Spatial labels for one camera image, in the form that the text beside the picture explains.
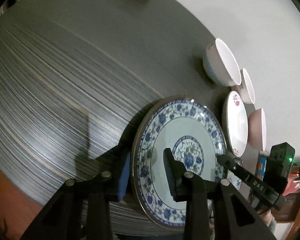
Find pink bowl white interior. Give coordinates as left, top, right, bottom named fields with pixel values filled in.
left=248, top=108, right=267, bottom=151

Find small white bowl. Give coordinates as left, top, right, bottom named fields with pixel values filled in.
left=234, top=68, right=255, bottom=104

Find blue floral porcelain plate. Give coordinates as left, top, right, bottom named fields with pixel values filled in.
left=131, top=96, right=228, bottom=231

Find red white object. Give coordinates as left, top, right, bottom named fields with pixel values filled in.
left=282, top=172, right=300, bottom=196

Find white bowl blue band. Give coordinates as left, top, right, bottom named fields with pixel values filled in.
left=203, top=38, right=242, bottom=87

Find white saucer pink flowers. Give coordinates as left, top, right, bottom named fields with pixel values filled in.
left=222, top=90, right=248, bottom=158

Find blue orange small box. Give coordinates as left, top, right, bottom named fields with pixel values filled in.
left=255, top=152, right=268, bottom=180

